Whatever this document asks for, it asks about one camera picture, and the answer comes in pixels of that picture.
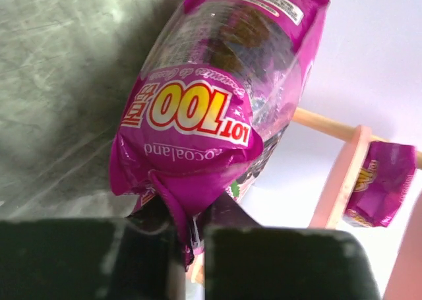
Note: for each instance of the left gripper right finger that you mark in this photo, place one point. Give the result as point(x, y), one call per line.
point(245, 260)

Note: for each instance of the pink three-tier shelf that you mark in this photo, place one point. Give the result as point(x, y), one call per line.
point(405, 278)

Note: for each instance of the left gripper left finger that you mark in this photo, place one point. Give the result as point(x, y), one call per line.
point(89, 258)

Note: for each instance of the purple candy bag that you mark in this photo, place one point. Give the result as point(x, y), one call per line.
point(211, 102)
point(382, 184)

